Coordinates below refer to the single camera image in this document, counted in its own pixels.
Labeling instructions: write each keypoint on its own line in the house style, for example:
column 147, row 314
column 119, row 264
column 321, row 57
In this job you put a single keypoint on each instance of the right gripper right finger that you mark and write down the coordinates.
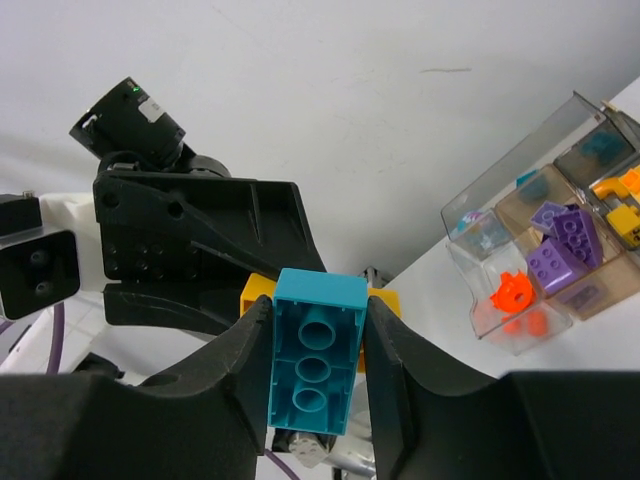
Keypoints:
column 434, row 417

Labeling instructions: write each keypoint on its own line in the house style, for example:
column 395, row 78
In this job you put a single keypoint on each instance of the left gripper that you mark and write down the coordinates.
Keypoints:
column 153, row 227

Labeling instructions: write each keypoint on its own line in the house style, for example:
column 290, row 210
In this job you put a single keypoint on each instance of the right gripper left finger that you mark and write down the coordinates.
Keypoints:
column 202, row 418

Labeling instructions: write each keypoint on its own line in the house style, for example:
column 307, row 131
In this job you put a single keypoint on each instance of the long teal lego brick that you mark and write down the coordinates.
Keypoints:
column 321, row 408

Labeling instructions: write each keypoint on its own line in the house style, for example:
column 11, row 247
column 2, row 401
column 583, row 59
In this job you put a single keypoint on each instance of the orange round dome piece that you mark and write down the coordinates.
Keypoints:
column 514, row 294

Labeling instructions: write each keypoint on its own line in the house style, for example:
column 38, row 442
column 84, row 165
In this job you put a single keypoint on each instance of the lavender lego stack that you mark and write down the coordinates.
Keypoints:
column 554, row 266

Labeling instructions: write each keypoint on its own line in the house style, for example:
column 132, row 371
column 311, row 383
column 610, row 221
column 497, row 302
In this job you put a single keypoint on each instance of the teal square lego brick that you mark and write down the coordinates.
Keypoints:
column 532, row 186

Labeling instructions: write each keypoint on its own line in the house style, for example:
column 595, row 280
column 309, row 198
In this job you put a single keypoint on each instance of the yellow square lego brick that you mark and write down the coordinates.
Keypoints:
column 624, row 219

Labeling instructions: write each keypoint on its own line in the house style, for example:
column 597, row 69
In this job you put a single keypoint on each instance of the small orange lego piece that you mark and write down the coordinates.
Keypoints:
column 512, row 327

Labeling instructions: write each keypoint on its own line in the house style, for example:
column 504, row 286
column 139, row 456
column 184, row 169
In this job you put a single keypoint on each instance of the small orange square brick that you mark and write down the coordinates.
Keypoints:
column 537, row 323

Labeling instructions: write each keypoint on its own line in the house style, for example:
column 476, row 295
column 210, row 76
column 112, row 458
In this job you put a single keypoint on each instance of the purple printed lego brick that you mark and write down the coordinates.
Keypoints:
column 481, row 232

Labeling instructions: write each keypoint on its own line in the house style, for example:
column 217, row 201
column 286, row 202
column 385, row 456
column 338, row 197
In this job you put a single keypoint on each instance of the dark purple base plate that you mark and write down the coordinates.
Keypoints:
column 543, row 218

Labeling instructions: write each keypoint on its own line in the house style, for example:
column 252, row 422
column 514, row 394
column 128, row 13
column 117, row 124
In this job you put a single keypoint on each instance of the dark purple lego plate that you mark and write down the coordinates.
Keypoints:
column 576, row 230

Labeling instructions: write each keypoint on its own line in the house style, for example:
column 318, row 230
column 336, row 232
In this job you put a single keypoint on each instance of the orange round lego piece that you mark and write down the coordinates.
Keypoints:
column 619, row 191

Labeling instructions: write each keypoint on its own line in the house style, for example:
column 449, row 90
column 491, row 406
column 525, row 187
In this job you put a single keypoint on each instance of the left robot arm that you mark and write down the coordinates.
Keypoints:
column 127, row 130

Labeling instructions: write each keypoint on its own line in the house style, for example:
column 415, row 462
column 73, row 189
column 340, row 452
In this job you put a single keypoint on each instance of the clear container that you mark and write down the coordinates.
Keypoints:
column 482, row 273

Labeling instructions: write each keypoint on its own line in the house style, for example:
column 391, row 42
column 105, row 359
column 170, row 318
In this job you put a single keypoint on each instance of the grey smoked container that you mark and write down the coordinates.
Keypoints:
column 603, row 166

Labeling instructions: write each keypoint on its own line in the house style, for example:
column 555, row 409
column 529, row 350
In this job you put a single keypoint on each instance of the small teal lego brick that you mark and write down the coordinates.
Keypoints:
column 604, row 146

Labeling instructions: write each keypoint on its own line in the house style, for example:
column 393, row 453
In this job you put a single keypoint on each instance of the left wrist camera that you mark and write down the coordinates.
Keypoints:
column 50, row 250

